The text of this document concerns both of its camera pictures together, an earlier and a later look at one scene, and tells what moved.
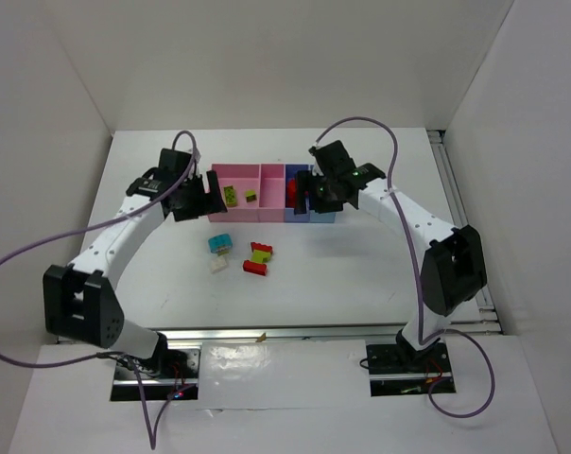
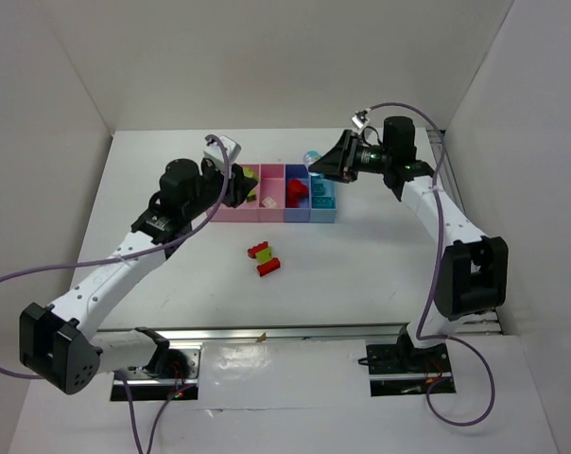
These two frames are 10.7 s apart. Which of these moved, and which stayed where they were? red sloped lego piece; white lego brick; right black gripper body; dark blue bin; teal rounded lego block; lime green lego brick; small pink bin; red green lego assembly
Moved: teal rounded lego block; right black gripper body; lime green lego brick; white lego brick; red green lego assembly
Stayed: small pink bin; red sloped lego piece; dark blue bin
